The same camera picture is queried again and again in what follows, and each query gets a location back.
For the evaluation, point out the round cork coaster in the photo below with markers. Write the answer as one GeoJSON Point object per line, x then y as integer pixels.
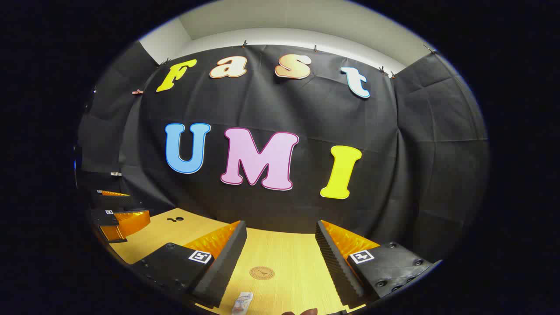
{"type": "Point", "coordinates": [261, 273]}

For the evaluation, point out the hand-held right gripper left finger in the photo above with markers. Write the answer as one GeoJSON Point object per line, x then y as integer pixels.
{"type": "Point", "coordinates": [223, 267]}

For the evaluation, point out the wooden desktop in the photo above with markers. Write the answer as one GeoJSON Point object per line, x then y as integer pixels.
{"type": "Point", "coordinates": [288, 262]}

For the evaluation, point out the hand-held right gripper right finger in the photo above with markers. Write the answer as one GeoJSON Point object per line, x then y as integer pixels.
{"type": "Point", "coordinates": [337, 267]}

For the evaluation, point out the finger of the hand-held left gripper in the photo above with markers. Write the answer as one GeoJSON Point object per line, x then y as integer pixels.
{"type": "Point", "coordinates": [105, 217]}
{"type": "Point", "coordinates": [111, 200]}

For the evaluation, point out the white toothpaste tube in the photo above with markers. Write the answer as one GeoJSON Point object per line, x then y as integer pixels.
{"type": "Point", "coordinates": [243, 302]}

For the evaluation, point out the black backdrop cloth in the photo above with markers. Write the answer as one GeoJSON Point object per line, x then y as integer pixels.
{"type": "Point", "coordinates": [306, 113]}

